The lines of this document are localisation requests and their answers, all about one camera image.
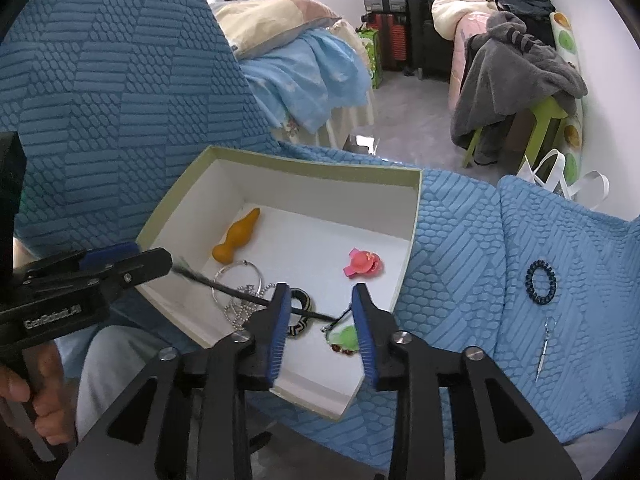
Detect person's left hand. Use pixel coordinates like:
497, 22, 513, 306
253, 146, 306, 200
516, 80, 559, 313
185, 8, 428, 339
0, 345, 78, 446

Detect silver bead chain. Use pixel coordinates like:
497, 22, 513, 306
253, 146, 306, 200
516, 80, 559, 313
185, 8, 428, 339
223, 282, 278, 332

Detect cream fleece blanket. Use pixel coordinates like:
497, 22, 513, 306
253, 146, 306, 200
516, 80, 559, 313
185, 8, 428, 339
431, 0, 501, 41

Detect grey fleece blanket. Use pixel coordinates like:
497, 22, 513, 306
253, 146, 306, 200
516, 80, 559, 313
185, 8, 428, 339
450, 10, 588, 148

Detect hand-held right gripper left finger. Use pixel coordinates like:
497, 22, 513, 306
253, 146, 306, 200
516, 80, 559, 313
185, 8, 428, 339
55, 282, 292, 480

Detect white board green dots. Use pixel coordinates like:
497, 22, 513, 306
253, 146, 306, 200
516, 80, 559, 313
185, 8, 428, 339
550, 10, 586, 181

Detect cream pillow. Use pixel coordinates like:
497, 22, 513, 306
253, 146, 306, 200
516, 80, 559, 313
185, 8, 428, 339
210, 0, 341, 58

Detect white cardboard box green rim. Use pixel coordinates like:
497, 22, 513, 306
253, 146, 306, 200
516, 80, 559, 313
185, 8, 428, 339
136, 146, 423, 420

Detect white bag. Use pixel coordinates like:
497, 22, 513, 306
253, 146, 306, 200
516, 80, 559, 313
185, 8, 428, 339
515, 150, 611, 211

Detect light blue blanket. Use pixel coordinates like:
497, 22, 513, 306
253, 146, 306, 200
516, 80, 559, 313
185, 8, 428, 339
240, 27, 373, 133

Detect person's grey trousers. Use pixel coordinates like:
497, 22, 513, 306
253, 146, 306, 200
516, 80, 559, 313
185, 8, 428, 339
52, 325, 633, 480

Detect black spiral hair tie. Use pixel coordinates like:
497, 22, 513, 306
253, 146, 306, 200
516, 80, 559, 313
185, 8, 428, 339
525, 259, 557, 305

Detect pink blanket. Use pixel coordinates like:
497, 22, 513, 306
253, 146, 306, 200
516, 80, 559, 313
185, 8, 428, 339
447, 12, 493, 111

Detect orange bottle-shaped pendant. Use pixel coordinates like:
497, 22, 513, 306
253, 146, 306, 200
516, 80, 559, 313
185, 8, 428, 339
211, 207, 262, 264

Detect green stool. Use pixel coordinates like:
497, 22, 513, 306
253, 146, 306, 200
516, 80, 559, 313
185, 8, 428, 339
462, 97, 568, 171

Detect black suitcase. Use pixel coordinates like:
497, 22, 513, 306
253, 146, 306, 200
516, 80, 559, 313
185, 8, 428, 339
405, 0, 456, 81

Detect thin silver bangle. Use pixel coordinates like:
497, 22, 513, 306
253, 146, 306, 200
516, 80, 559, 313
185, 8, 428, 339
215, 260, 266, 311

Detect green charm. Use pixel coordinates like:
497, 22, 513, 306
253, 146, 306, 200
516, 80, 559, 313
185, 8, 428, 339
320, 305, 362, 357

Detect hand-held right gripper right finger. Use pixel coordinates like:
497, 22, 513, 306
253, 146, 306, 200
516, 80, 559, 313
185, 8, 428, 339
350, 284, 583, 480

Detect green bag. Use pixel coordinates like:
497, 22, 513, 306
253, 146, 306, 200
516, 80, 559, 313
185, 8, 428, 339
356, 27, 383, 88

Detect black hair stick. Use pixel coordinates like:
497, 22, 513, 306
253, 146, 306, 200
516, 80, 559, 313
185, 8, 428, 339
170, 255, 341, 322

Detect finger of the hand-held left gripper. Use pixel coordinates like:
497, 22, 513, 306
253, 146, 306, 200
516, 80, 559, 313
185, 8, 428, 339
14, 241, 141, 288
75, 248, 173, 303

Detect blue textured sofa cover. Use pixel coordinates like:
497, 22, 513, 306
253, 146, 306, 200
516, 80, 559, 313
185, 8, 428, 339
0, 0, 640, 461

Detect small red toy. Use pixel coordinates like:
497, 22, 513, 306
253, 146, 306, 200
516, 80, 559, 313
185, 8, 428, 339
343, 247, 385, 278

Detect red suitcase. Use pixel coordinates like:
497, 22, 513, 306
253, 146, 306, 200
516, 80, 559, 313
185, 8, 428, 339
370, 12, 413, 73

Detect black white braided bracelet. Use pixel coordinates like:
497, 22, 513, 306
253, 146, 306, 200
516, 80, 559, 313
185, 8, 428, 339
285, 287, 316, 339

